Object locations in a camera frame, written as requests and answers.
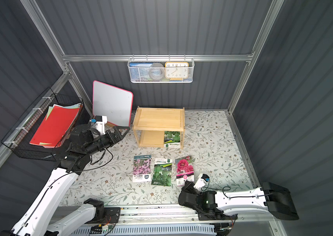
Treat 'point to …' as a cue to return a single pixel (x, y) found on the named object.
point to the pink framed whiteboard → (114, 103)
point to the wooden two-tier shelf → (159, 127)
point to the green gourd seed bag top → (162, 174)
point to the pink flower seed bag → (184, 170)
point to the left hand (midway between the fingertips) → (123, 131)
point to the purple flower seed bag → (142, 168)
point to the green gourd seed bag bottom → (172, 139)
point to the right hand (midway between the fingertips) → (184, 183)
